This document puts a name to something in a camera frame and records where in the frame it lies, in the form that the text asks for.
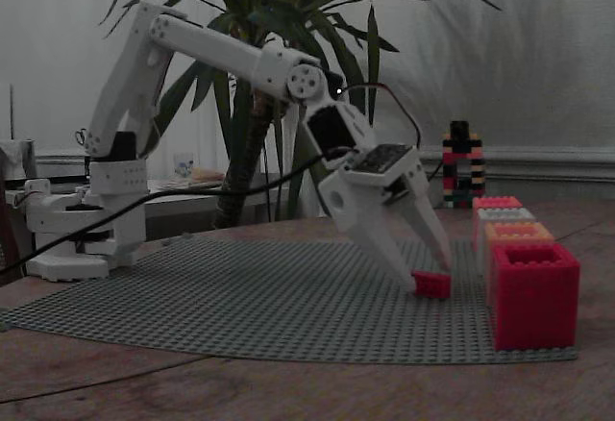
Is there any red hollow lego box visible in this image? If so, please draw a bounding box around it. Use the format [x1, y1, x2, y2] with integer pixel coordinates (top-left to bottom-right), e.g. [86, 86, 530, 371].
[490, 242, 581, 353]

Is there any gripper camera board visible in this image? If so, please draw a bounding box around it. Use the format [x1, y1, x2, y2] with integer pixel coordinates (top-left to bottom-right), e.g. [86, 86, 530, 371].
[345, 143, 417, 187]

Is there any grey lego box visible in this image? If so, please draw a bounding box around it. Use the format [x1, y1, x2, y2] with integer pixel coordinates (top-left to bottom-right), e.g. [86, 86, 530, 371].
[475, 207, 537, 276]

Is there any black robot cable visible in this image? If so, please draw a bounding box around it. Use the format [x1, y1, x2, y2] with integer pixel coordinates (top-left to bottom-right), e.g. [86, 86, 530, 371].
[0, 145, 355, 276]

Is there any green yucca plant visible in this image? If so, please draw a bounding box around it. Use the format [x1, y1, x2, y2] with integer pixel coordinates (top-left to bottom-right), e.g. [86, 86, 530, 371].
[98, 0, 502, 231]

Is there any orange lego box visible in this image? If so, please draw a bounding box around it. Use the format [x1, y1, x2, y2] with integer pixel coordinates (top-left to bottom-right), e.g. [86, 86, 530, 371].
[482, 221, 556, 308]

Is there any printed drinking glass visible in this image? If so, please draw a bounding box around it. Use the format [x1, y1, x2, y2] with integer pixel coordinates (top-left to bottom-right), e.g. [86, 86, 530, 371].
[172, 151, 196, 182]

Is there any thin dark table cable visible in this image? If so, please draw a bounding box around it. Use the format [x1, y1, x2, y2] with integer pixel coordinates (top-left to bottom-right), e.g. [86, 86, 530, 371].
[0, 355, 209, 405]

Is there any black tower cable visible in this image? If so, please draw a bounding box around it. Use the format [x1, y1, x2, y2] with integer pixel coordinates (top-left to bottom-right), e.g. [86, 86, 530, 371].
[425, 158, 446, 186]

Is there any grey metallic container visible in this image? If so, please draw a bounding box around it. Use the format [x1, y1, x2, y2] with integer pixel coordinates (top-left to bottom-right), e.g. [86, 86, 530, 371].
[0, 138, 39, 183]

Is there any grey Lego baseplate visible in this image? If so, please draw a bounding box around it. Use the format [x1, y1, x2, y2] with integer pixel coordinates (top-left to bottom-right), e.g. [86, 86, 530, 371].
[0, 237, 579, 366]

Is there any red Lego brick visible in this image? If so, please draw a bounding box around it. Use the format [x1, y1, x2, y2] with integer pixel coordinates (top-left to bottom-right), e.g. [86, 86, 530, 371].
[411, 270, 454, 301]

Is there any pink lego box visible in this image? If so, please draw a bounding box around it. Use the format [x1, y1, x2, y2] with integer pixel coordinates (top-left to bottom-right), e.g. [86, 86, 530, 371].
[470, 195, 525, 255]

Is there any multicolour Lego tower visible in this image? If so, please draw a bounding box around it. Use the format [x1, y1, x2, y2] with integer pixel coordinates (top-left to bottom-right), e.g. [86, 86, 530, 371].
[441, 119, 484, 211]

